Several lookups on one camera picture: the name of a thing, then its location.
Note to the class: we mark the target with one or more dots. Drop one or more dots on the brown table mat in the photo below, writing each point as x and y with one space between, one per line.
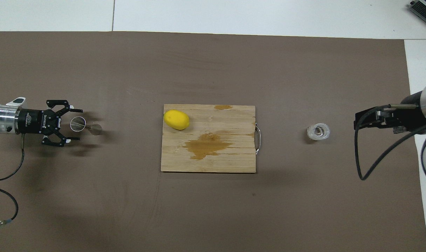
234 210

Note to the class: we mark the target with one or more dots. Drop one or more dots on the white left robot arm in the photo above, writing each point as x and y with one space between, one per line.
4 119

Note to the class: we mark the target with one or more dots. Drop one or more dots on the wooden cutting board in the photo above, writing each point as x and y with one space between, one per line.
206 161

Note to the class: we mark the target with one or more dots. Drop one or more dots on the yellow lemon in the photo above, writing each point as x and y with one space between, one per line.
176 119

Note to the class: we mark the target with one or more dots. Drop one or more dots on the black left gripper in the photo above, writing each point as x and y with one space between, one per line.
38 122

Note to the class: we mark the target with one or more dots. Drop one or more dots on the steel double jigger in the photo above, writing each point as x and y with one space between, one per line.
95 128

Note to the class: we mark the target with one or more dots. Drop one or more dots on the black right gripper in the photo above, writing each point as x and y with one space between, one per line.
412 115

